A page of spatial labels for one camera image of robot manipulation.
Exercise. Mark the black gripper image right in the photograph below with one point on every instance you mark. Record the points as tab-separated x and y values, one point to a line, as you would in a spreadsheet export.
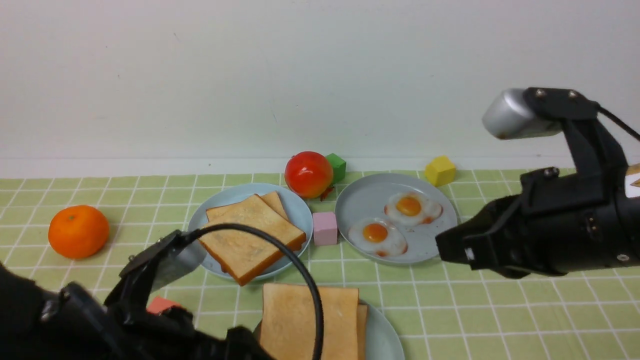
556	225

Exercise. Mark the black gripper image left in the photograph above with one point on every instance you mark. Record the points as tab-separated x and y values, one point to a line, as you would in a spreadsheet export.
171	335

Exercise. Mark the toast slice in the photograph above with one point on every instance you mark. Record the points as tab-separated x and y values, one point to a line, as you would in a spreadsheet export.
288	330
245	256
362	318

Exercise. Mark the salmon red cube block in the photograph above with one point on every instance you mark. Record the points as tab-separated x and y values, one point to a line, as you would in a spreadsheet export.
159	304

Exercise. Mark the yellow cube block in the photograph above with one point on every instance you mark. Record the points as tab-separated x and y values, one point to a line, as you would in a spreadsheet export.
440	172

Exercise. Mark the orange mandarin fruit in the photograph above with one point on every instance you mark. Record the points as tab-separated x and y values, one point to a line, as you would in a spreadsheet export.
78	232

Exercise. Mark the back right fried egg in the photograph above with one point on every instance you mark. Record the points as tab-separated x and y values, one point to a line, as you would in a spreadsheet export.
412	209

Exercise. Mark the fried egg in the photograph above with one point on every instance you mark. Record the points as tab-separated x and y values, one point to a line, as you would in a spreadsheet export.
377	237
412	209

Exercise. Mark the blue plate under bread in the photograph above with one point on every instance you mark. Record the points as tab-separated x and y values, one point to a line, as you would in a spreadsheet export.
297	211

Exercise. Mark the front left fried egg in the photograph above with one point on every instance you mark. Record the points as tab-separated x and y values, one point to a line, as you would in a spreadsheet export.
377	237

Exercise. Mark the pink cube block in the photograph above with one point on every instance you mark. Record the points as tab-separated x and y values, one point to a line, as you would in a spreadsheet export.
325	229

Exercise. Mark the blue plate under eggs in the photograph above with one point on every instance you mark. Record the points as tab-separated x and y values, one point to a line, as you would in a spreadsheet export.
367	198

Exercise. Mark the red tomato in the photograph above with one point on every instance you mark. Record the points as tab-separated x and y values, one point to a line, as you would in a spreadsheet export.
309	175

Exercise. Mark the empty light blue front plate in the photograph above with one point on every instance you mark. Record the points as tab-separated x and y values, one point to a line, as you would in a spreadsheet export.
382	341

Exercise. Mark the green cube block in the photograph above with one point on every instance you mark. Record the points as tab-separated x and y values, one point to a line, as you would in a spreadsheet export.
338	165

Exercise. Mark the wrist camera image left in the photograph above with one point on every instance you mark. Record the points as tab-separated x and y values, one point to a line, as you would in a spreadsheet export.
164	262

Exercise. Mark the black cable image right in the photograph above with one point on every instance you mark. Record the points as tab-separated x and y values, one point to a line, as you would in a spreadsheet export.
617	121

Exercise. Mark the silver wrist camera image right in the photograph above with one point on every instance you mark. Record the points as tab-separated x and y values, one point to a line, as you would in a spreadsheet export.
544	112

